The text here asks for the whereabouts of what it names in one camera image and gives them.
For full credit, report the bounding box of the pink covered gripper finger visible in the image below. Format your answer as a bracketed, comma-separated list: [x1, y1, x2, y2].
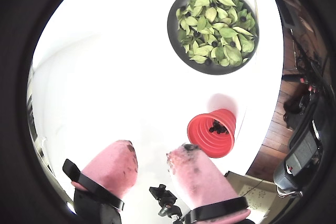
[166, 143, 252, 224]
[62, 140, 139, 224]

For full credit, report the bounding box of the red ribbed plastic cup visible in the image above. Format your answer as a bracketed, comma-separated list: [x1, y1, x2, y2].
[186, 108, 237, 159]

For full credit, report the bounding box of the dark grey round bowl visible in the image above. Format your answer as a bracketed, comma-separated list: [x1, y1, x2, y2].
[166, 0, 260, 76]

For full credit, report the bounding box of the green leaves pile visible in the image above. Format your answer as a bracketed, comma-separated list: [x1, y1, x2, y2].
[175, 0, 257, 67]

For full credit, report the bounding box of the black tripod head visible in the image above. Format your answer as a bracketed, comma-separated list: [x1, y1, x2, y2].
[149, 184, 183, 219]

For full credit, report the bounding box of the beige dotted mat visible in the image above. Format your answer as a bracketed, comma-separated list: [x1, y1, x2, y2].
[225, 170, 279, 221]

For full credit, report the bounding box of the black grey backpack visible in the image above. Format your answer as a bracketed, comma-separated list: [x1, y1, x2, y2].
[272, 98, 329, 201]

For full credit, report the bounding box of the black tripod with red knobs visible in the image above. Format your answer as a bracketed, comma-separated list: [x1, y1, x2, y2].
[282, 73, 320, 93]

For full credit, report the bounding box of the black rectangular panel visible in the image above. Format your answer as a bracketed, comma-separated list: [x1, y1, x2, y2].
[277, 0, 297, 29]

